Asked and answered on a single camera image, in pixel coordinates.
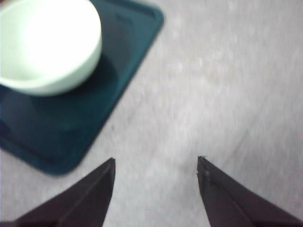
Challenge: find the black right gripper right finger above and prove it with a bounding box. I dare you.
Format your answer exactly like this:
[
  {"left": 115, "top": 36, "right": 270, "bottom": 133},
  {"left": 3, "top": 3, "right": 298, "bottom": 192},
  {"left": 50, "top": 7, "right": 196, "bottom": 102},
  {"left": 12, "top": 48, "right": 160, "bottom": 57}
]
[{"left": 196, "top": 155, "right": 303, "bottom": 227}]

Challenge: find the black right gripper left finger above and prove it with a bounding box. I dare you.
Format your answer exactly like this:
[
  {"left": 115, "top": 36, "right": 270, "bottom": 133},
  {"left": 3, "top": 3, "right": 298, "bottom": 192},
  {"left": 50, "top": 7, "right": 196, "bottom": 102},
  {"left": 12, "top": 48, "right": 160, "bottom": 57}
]
[{"left": 0, "top": 158, "right": 116, "bottom": 227}]

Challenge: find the green ceramic bowl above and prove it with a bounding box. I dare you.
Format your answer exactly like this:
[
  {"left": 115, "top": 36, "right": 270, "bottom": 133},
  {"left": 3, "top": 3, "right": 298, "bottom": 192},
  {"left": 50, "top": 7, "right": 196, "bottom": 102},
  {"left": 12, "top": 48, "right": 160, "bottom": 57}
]
[{"left": 0, "top": 0, "right": 103, "bottom": 96}]

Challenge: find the dark blue rectangular tray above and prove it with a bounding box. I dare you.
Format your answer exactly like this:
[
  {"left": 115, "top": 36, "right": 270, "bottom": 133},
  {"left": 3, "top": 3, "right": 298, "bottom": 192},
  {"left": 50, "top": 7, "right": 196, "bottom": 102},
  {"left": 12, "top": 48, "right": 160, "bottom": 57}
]
[{"left": 0, "top": 0, "right": 164, "bottom": 176}]

